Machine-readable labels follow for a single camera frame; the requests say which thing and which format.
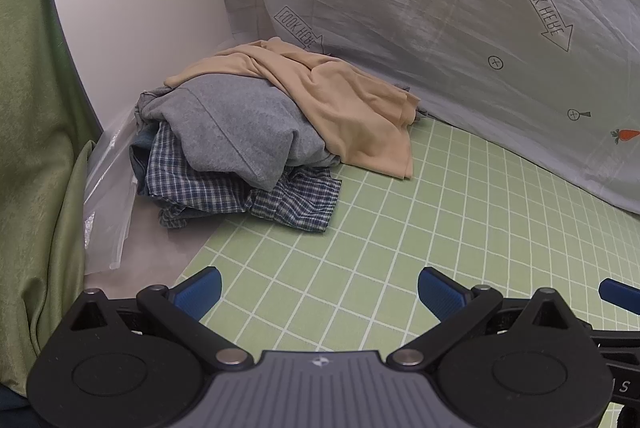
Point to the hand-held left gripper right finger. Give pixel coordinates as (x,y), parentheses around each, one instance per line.
(440,293)

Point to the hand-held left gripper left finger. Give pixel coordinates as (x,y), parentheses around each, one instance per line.
(200,292)

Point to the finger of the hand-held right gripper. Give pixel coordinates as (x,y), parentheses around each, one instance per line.
(619,291)

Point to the beige garment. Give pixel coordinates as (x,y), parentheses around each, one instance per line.
(350,108)

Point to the pale grey underlay sheet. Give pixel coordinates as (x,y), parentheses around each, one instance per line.
(165,248)

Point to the green grid mat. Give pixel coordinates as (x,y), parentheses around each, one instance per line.
(400,218)

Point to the blue plaid shirt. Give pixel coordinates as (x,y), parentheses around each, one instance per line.
(280,203)

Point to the clear plastic bag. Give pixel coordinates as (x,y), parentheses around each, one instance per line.
(107,208)

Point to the blue jeans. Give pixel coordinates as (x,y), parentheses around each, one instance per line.
(140,158)

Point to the grey sweatshirt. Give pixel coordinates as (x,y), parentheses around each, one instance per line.
(240,128)

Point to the green curtain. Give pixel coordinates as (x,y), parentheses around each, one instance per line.
(35,158)

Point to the grey carrot print sheet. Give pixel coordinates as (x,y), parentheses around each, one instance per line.
(450,58)

